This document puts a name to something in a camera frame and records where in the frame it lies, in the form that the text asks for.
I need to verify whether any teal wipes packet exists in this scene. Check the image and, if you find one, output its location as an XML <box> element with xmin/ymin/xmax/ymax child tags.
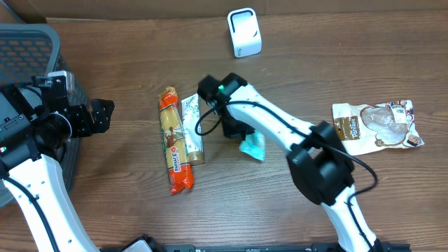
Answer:
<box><xmin>239</xmin><ymin>131</ymin><xmax>265</xmax><ymax>161</ymax></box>

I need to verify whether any white Pantene tube gold cap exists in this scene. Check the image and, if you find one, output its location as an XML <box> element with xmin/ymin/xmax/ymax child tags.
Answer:
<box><xmin>181</xmin><ymin>94</ymin><xmax>204</xmax><ymax>166</ymax></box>

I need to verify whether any red snack package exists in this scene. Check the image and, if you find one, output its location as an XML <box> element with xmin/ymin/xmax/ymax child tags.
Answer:
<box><xmin>157</xmin><ymin>86</ymin><xmax>194</xmax><ymax>195</ymax></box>

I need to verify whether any clear beige zip pouch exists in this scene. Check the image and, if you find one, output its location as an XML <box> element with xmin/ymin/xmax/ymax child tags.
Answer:
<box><xmin>332</xmin><ymin>99</ymin><xmax>424</xmax><ymax>155</ymax></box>

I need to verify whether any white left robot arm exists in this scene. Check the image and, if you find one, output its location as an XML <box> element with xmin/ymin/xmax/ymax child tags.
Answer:
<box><xmin>1</xmin><ymin>83</ymin><xmax>115</xmax><ymax>251</ymax></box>

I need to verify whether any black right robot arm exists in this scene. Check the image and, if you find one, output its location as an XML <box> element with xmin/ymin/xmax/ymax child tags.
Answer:
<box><xmin>197</xmin><ymin>73</ymin><xmax>382</xmax><ymax>251</ymax></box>

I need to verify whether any white barcode scanner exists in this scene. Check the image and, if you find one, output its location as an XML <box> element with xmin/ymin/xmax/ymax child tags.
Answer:
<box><xmin>227</xmin><ymin>8</ymin><xmax>262</xmax><ymax>58</ymax></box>

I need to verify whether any dark grey plastic basket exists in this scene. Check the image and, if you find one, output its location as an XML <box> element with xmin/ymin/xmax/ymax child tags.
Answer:
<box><xmin>1</xmin><ymin>23</ymin><xmax>90</xmax><ymax>207</ymax></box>

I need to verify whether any brown cardboard backdrop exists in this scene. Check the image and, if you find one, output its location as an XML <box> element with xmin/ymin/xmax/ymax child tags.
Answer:
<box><xmin>4</xmin><ymin>0</ymin><xmax>447</xmax><ymax>22</ymax></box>

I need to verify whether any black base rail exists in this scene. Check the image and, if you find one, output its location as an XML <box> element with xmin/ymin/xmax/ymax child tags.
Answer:
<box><xmin>99</xmin><ymin>242</ymin><xmax>412</xmax><ymax>252</ymax></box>

